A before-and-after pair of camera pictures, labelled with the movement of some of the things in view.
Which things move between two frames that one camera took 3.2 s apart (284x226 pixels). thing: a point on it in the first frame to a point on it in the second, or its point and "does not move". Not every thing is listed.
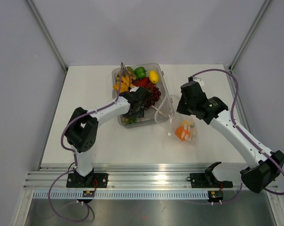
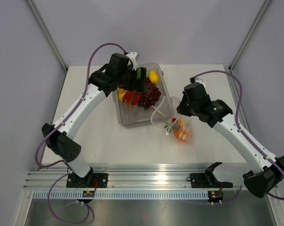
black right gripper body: (185, 107) does not move
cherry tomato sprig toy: (129, 120) to (168, 124)
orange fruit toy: (181, 133) does not move
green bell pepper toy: (140, 72) does not move
